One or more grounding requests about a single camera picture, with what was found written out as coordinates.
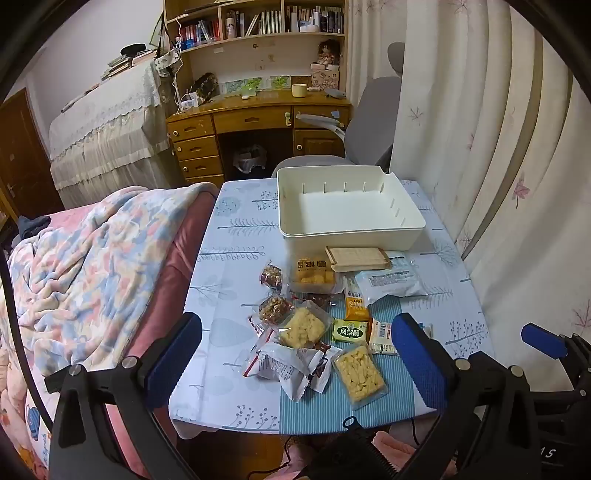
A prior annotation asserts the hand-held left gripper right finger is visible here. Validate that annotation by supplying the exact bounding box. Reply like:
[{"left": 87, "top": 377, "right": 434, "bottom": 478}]
[{"left": 392, "top": 312, "right": 542, "bottom": 480}]

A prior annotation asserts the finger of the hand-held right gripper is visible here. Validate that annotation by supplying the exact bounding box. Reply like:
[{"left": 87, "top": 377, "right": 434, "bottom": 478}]
[{"left": 521, "top": 323, "right": 591, "bottom": 384}]

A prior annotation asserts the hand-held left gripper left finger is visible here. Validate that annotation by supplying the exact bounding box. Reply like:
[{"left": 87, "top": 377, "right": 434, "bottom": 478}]
[{"left": 45, "top": 312, "right": 204, "bottom": 480}]

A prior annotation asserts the white packet with red label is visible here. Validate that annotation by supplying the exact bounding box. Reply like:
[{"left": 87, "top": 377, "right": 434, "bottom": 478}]
[{"left": 368, "top": 319, "right": 400, "bottom": 356}]

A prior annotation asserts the clear rice crisp packet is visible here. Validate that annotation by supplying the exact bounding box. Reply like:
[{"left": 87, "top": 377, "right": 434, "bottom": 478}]
[
  {"left": 272, "top": 300, "right": 334, "bottom": 350},
  {"left": 330, "top": 344, "right": 389, "bottom": 411}
]

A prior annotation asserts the green yellow pastry packet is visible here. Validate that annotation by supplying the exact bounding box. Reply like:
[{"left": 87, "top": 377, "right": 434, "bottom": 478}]
[{"left": 331, "top": 318, "right": 374, "bottom": 344}]

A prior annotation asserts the pale blue white bag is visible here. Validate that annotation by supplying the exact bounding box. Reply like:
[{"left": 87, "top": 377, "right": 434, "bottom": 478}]
[{"left": 353, "top": 256, "right": 430, "bottom": 305}]

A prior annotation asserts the orange white oat bar packet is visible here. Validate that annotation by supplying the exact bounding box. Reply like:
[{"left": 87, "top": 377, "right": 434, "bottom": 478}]
[{"left": 344, "top": 277, "right": 372, "bottom": 321}]

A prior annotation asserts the clear mixed nut packet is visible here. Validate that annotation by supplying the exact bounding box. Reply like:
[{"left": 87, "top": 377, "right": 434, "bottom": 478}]
[{"left": 252, "top": 294, "right": 296, "bottom": 330}]

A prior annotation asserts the red packet with dark contents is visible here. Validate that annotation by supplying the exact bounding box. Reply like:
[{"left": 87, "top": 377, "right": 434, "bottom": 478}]
[{"left": 295, "top": 293, "right": 345, "bottom": 310}]

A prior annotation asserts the brown cracker pack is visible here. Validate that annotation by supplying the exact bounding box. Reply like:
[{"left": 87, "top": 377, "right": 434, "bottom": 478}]
[{"left": 324, "top": 246, "right": 392, "bottom": 273}]

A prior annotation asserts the clear pack of orange puffs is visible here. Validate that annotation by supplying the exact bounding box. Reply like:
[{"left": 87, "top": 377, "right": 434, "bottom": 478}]
[{"left": 288, "top": 257, "right": 345, "bottom": 296}]

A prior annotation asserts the white plastic bin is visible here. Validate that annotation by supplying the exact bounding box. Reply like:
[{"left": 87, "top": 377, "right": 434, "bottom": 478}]
[{"left": 276, "top": 165, "right": 426, "bottom": 252}]

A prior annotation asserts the pink bed cover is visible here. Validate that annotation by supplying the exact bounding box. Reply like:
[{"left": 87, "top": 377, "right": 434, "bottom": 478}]
[{"left": 46, "top": 182, "right": 220, "bottom": 480}]

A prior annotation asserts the floral pastel blanket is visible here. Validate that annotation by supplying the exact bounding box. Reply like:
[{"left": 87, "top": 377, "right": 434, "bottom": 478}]
[{"left": 0, "top": 185, "right": 218, "bottom": 480}]

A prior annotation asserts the dark blue cloth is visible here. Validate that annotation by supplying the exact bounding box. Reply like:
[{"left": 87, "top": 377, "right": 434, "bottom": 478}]
[{"left": 17, "top": 215, "right": 52, "bottom": 241}]

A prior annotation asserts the trash bin with white bag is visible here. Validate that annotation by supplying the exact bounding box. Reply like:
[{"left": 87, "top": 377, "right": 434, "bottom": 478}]
[{"left": 232, "top": 145, "right": 269, "bottom": 178}]

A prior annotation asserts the floral cream curtain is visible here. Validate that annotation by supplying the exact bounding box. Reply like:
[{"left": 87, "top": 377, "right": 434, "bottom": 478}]
[{"left": 346, "top": 0, "right": 591, "bottom": 370}]

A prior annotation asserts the grey office chair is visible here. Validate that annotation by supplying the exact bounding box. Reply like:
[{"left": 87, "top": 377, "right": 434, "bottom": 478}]
[{"left": 271, "top": 42, "right": 407, "bottom": 178}]

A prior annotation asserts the lace covered cabinet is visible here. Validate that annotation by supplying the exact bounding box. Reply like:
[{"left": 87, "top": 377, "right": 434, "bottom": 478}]
[{"left": 48, "top": 60, "right": 174, "bottom": 208}]

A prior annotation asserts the brown wooden door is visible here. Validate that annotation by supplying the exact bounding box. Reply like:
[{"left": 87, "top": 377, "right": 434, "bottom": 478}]
[{"left": 0, "top": 88, "right": 63, "bottom": 217}]

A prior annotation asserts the dark patterned pouch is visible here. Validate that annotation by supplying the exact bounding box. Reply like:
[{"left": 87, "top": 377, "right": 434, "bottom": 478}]
[{"left": 188, "top": 73, "right": 220, "bottom": 102}]

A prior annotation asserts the green picture strip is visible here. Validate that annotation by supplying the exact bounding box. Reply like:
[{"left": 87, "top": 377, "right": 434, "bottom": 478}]
[{"left": 222, "top": 76, "right": 291, "bottom": 95}]

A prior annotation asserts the pink white cardboard box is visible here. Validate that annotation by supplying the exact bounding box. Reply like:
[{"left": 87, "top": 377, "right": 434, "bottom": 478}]
[{"left": 309, "top": 69, "right": 341, "bottom": 90}]

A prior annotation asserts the stack of books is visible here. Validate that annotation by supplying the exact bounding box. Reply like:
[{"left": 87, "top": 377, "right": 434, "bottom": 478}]
[{"left": 99, "top": 48, "right": 158, "bottom": 83}]

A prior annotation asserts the wooden desk with bookshelf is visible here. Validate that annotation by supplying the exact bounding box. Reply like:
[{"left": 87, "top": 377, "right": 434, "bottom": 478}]
[{"left": 163, "top": 0, "right": 348, "bottom": 100}]

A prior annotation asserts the brown haired doll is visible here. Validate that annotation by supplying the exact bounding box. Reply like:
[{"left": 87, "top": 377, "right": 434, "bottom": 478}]
[{"left": 310, "top": 39, "right": 342, "bottom": 72}]

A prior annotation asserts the row of shelf books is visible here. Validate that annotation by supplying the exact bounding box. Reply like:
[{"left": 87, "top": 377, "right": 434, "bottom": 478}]
[{"left": 178, "top": 4, "right": 346, "bottom": 47}]

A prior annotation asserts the black cable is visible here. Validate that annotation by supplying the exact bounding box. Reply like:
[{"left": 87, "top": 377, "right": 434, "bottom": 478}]
[{"left": 0, "top": 249, "right": 63, "bottom": 444}]

